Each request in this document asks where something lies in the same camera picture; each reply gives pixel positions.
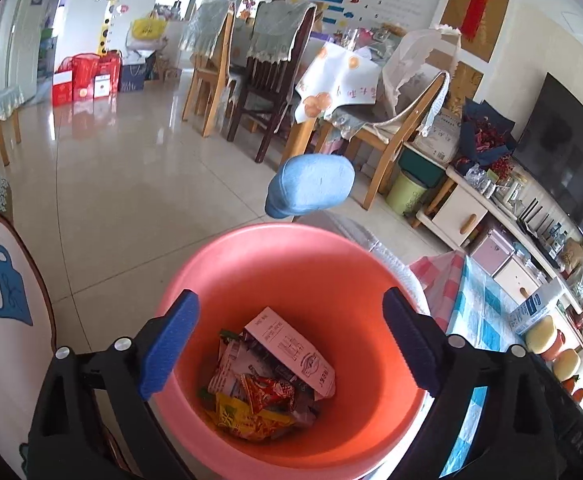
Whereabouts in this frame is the pink storage box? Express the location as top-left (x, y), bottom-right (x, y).
top-left (471, 227), bottom-right (515, 276)

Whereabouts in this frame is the large yellow pear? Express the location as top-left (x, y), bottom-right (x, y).
top-left (525, 316), bottom-right (557, 353)

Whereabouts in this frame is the white orange-print tablecloth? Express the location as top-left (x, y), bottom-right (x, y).
top-left (295, 42), bottom-right (387, 123)

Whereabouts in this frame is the dark blue flower bouquet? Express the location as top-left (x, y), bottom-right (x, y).
top-left (454, 99), bottom-right (517, 171)

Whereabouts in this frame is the white paper leaflet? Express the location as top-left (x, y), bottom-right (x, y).
top-left (244, 306), bottom-right (337, 401)

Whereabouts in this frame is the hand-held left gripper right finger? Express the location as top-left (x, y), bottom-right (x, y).
top-left (382, 287), bottom-right (559, 480)

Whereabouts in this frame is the white sack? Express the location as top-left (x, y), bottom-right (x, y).
top-left (419, 107), bottom-right (465, 163)

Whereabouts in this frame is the black television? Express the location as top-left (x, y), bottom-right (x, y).
top-left (513, 72), bottom-right (583, 253)

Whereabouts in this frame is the chair with teapot-print cushion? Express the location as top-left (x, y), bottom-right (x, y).
top-left (0, 212), bottom-right (137, 480)

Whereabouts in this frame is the light green waste bin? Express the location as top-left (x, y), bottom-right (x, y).
top-left (385, 170), bottom-right (428, 217)

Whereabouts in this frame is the white and blue milk bottle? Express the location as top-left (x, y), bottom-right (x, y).
top-left (509, 280), bottom-right (565, 336)

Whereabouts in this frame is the light wooden chair lace cover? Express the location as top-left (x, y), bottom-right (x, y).
top-left (181, 0), bottom-right (237, 138)

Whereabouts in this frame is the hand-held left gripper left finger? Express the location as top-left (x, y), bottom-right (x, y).
top-left (21, 289), bottom-right (201, 480)

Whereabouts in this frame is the red apple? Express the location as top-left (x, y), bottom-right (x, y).
top-left (541, 330), bottom-right (567, 361)

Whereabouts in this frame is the small yellow pear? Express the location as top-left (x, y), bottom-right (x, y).
top-left (553, 349), bottom-right (581, 382)

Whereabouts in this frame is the red gift box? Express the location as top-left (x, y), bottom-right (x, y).
top-left (52, 55), bottom-right (97, 107)
top-left (94, 52), bottom-right (122, 96)

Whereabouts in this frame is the blue round stool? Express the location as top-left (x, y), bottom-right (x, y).
top-left (264, 154), bottom-right (356, 220)

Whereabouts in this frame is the pink plastic bucket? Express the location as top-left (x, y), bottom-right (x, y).
top-left (150, 223), bottom-right (435, 480)

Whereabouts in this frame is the wooden chair with beige cushion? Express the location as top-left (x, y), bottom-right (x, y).
top-left (321, 70), bottom-right (452, 211)

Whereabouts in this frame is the grey cushioned stool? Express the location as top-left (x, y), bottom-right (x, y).
top-left (316, 212), bottom-right (432, 311)

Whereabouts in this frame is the blue checked tablecloth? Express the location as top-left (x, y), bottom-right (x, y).
top-left (409, 250), bottom-right (583, 480)

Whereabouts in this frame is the yellow plastic bag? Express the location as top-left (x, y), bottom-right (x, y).
top-left (130, 16), bottom-right (168, 41)

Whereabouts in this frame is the red knot wall ornament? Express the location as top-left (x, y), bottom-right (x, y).
top-left (454, 0), bottom-right (515, 41)

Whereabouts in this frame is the dark wooden chair lace cover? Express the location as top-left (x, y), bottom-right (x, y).
top-left (226, 0), bottom-right (317, 163)

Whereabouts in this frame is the dark green box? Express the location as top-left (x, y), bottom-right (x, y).
top-left (399, 142), bottom-right (447, 186)

